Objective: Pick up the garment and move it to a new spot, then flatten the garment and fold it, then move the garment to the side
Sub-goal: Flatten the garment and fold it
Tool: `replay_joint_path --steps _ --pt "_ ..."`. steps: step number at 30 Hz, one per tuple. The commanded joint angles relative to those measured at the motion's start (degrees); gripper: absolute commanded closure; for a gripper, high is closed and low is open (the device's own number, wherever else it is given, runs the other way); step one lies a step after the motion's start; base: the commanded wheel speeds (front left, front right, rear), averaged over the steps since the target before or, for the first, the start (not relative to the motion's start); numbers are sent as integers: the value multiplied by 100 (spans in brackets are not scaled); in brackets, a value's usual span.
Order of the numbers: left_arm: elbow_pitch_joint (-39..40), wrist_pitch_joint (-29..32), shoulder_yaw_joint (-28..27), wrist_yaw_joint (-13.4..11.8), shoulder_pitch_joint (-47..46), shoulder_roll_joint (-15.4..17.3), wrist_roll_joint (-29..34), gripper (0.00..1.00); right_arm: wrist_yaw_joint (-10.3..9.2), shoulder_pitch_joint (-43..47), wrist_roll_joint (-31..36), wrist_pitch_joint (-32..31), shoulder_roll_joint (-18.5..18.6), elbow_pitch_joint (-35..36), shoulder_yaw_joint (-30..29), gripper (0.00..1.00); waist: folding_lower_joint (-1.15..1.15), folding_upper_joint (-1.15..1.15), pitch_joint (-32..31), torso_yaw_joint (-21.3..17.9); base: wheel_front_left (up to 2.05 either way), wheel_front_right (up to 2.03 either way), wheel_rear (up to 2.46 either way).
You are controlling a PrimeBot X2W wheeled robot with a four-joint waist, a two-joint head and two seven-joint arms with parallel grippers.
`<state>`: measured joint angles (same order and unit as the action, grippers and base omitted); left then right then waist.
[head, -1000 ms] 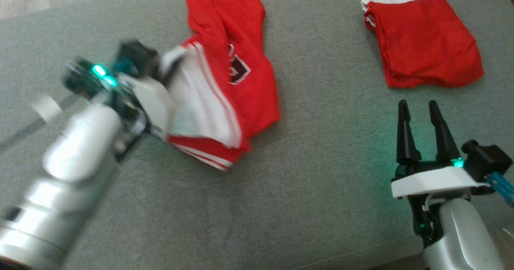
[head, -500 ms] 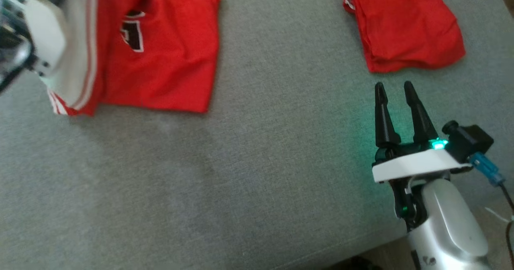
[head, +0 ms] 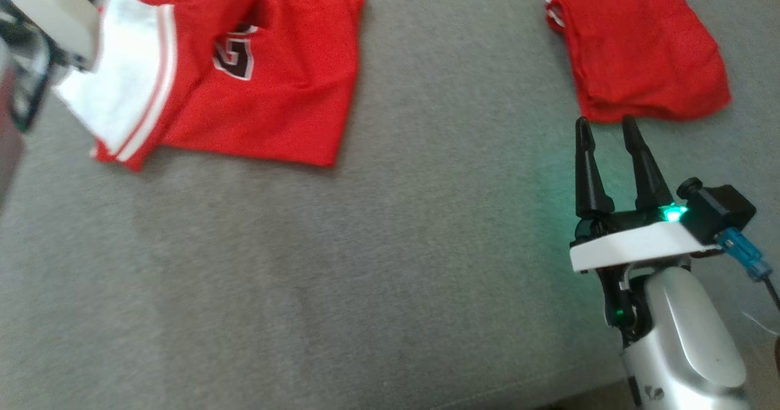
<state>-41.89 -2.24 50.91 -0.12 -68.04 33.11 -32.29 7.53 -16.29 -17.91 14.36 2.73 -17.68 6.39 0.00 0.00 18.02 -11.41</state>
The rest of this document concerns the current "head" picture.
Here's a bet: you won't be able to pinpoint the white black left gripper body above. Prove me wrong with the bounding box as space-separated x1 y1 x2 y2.
0 0 102 133

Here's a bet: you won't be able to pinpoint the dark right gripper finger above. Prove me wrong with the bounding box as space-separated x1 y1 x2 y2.
622 115 675 213
574 116 616 219

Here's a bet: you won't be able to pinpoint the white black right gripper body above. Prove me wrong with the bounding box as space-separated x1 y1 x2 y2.
570 206 723 344

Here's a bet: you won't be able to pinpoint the red white sports shorts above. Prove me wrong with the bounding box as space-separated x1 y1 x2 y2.
538 0 732 124

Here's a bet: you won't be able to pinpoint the red white basketball jersey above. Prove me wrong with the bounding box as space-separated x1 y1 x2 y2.
54 0 366 173

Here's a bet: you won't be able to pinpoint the grey fabric sofa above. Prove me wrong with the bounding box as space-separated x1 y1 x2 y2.
0 0 780 410

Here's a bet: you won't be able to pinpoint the blue cable connector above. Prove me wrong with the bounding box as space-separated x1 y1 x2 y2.
718 227 773 281

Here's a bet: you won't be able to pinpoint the thin black cable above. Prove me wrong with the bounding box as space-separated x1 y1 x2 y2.
762 275 780 312

